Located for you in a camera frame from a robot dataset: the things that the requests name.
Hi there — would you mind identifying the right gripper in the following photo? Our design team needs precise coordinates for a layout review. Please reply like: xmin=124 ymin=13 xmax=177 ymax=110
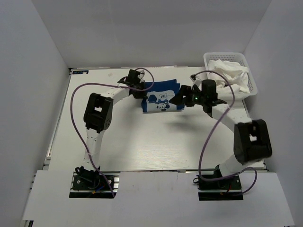
xmin=169 ymin=86 xmax=206 ymax=107

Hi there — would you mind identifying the blue t shirt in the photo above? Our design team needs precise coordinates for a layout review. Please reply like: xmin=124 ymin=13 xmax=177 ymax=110
xmin=141 ymin=79 xmax=185 ymax=114

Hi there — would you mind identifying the white t shirt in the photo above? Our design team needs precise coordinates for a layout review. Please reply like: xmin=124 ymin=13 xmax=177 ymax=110
xmin=208 ymin=59 xmax=250 ymax=94

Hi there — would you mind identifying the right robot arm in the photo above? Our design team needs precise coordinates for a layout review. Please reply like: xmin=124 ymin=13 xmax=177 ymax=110
xmin=170 ymin=79 xmax=272 ymax=189

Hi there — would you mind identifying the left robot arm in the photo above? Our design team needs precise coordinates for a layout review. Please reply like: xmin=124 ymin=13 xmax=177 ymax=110
xmin=75 ymin=68 xmax=147 ymax=189

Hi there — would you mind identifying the blue table label sticker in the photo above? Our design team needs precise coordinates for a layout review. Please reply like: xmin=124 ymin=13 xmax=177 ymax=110
xmin=72 ymin=70 xmax=89 ymax=75

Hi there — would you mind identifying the white plastic basket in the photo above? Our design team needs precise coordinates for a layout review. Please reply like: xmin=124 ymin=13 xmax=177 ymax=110
xmin=204 ymin=52 xmax=258 ymax=100

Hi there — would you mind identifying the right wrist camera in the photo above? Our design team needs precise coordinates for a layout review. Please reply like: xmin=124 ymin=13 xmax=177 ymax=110
xmin=190 ymin=74 xmax=202 ymax=87

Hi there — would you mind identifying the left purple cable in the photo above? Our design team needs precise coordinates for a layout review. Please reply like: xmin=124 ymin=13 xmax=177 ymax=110
xmin=70 ymin=68 xmax=155 ymax=198

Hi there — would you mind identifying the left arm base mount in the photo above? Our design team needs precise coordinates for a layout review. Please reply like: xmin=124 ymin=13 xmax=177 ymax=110
xmin=69 ymin=167 xmax=119 ymax=199

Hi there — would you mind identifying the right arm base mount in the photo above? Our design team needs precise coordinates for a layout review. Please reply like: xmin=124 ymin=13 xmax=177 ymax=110
xmin=193 ymin=175 xmax=243 ymax=201

